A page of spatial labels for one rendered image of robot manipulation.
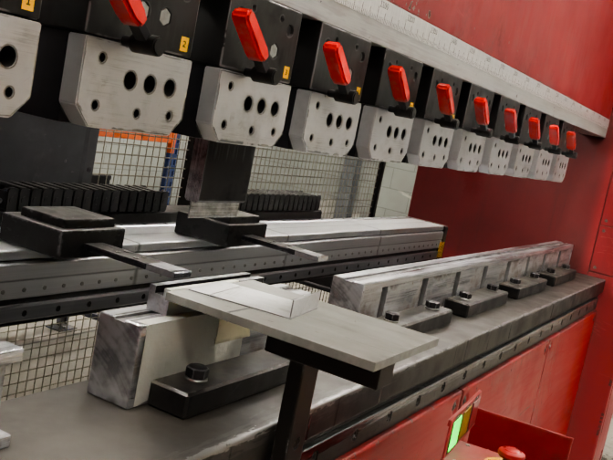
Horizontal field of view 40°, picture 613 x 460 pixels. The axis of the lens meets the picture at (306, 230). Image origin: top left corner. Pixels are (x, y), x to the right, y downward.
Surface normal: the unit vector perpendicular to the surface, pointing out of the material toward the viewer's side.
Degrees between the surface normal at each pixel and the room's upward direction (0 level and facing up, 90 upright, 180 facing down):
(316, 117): 90
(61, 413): 0
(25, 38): 90
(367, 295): 90
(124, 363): 90
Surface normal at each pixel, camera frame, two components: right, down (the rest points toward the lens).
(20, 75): 0.86, 0.23
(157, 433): 0.19, -0.97
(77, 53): -0.48, 0.03
